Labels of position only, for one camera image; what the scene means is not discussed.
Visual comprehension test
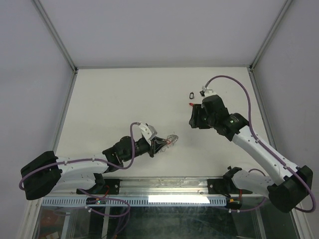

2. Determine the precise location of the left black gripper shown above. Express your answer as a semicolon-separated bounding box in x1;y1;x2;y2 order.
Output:
123;136;167;162

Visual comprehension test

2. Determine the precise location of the metal disc with key rings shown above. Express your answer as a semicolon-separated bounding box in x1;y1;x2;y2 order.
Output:
159;134;179;153

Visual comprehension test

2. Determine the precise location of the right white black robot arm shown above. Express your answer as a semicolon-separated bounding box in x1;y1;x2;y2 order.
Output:
189;95;313;213

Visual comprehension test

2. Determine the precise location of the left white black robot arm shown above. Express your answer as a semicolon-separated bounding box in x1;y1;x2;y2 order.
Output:
19;136;168;200

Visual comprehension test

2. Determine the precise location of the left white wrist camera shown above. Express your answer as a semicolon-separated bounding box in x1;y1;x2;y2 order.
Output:
139;122;157;145

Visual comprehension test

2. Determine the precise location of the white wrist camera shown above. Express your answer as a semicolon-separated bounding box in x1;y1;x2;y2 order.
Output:
199;86;216;98
139;122;157;145

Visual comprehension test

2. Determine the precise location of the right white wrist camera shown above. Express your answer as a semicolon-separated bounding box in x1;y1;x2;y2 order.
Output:
199;86;216;98

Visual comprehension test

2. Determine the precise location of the aluminium mounting rail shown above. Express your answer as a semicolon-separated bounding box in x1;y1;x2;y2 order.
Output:
99;176;275;197

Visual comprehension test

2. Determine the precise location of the white slotted cable duct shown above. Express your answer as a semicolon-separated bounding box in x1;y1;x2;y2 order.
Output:
42;195;227;207

